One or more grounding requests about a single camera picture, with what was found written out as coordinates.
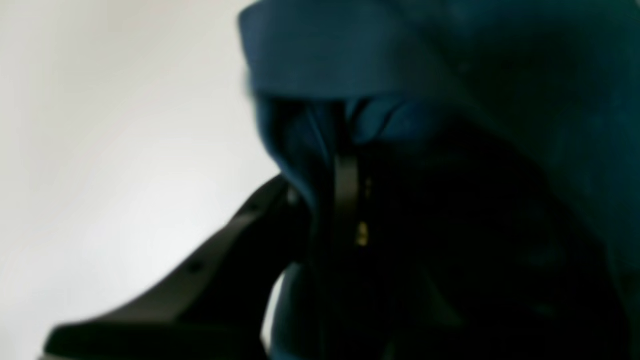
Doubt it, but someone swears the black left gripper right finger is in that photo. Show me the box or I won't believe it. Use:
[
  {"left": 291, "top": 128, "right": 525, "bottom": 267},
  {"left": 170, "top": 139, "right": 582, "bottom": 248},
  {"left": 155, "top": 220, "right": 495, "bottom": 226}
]
[{"left": 333, "top": 153, "right": 370, "bottom": 251}]

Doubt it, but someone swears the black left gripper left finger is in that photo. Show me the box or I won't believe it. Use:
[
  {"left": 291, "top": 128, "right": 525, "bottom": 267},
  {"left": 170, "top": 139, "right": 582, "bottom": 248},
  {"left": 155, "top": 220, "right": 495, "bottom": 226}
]
[{"left": 42, "top": 175, "right": 308, "bottom": 360}]

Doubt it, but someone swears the dark blue t-shirt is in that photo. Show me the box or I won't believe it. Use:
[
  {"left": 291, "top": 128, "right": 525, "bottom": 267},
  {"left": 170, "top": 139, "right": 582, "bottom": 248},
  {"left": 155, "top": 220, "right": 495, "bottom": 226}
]
[{"left": 238, "top": 0, "right": 639, "bottom": 360}]

